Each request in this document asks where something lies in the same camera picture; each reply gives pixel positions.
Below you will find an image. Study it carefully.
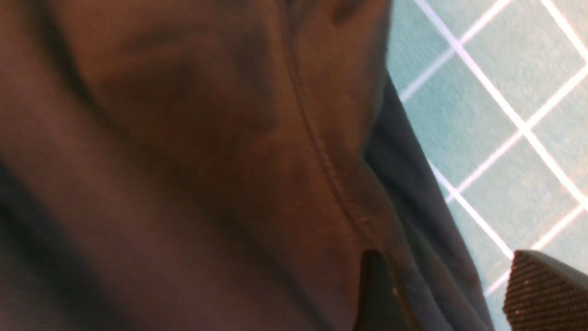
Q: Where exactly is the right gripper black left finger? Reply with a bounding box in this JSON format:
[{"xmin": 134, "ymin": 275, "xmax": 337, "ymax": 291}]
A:
[{"xmin": 353, "ymin": 250, "xmax": 422, "ymax": 331}]

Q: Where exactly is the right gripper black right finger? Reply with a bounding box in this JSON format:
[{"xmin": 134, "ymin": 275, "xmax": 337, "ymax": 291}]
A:
[{"xmin": 503, "ymin": 250, "xmax": 588, "ymax": 331}]

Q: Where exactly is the gray long-sleeve top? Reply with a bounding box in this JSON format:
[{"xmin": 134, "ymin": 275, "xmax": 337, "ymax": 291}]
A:
[{"xmin": 1, "ymin": 0, "xmax": 494, "ymax": 331}]

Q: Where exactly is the teal checkered tablecloth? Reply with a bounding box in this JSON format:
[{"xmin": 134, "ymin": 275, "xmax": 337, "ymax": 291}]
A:
[{"xmin": 388, "ymin": 0, "xmax": 588, "ymax": 331}]

